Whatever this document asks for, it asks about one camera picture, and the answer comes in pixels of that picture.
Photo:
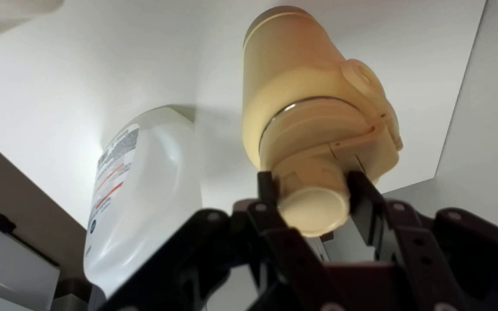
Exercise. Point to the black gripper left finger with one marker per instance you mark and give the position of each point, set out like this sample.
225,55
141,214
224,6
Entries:
203,260

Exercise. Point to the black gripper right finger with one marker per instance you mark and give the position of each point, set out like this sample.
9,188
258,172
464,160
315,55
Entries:
433,253

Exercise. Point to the pale yellow plastic bottle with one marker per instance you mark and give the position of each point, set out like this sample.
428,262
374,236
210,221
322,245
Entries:
307,115

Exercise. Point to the white labelled plastic bottle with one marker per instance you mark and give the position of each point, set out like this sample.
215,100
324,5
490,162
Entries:
146,196

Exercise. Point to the grey box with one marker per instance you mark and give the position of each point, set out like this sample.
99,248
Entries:
7,265

